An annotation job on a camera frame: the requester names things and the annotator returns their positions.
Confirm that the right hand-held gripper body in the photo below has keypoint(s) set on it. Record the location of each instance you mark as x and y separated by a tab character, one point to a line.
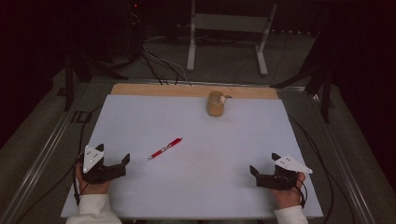
291	165

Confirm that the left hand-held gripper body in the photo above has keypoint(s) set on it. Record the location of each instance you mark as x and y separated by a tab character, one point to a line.
91	158

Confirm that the red pen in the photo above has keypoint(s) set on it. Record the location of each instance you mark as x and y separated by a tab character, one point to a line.
165	148

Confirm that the wooden cup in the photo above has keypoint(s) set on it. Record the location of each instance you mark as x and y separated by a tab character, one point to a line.
214	107

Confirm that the person's left hand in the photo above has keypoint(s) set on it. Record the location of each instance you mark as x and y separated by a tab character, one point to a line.
90	187

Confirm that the person's right hand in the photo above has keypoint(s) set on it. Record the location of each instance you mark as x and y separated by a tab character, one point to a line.
288	196

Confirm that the white table mat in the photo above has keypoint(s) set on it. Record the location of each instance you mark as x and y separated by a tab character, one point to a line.
202	174

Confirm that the small white object in cup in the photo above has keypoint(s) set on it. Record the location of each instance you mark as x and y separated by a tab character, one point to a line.
222	99

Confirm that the black tripod stand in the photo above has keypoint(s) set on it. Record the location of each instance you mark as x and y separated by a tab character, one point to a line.
320	81
77	70

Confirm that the white metal stand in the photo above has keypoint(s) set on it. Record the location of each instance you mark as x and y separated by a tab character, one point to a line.
229	23

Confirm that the aluminium floor rail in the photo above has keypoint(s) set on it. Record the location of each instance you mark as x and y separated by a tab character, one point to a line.
186	82
345	155
34	161

